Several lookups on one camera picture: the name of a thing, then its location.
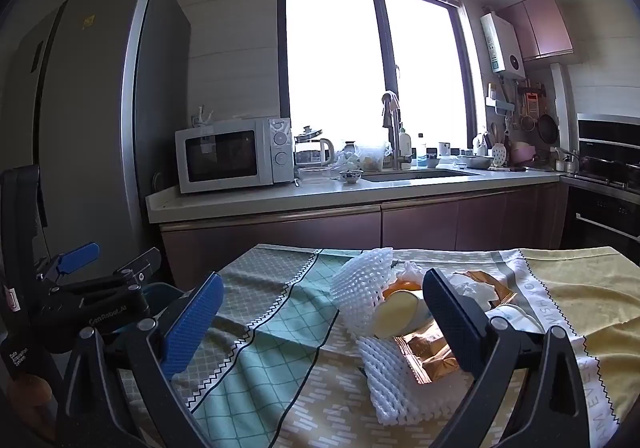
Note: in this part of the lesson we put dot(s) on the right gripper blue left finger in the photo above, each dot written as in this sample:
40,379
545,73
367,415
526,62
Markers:
185,322

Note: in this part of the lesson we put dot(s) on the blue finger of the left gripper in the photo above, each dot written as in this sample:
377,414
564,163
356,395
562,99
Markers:
70,262

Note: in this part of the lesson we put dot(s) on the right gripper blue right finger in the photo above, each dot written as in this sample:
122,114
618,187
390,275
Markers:
461,320

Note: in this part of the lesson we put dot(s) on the gold snack wrapper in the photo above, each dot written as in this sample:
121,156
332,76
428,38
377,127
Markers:
423,344

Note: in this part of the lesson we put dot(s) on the white tissue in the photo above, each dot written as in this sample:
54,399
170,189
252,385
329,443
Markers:
481,293

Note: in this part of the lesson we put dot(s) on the orange peel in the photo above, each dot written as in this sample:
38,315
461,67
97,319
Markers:
401,285

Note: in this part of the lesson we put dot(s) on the white foam fruit net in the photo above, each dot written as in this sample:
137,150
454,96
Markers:
357,288

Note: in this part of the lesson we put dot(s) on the kitchen faucet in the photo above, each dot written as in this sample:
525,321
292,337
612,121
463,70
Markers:
391,122

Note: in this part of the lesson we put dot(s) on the patterned tablecloth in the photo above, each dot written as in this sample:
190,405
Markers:
331,348

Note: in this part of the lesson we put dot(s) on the purple base cabinets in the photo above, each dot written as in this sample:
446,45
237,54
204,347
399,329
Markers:
519,217

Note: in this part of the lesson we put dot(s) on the built-in black oven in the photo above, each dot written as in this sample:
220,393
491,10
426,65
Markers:
603,194

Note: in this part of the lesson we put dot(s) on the grey refrigerator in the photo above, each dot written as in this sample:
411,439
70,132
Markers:
94,96

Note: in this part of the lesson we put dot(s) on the pink pot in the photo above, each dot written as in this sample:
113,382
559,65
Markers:
522,153

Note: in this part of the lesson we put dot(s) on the white microwave oven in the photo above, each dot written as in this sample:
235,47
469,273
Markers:
235,154

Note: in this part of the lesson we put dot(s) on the blue white bowl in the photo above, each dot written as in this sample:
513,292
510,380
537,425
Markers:
350,176

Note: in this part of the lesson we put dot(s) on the black frying pan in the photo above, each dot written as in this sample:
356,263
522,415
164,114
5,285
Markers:
548,130

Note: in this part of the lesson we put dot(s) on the electric kettle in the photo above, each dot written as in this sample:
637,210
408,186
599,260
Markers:
312,149

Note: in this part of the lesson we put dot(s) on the white water heater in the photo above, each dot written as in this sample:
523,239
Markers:
503,49

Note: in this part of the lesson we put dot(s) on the window frame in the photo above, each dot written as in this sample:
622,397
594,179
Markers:
459,22

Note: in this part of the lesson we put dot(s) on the pink wall cabinet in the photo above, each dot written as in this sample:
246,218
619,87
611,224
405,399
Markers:
540,28

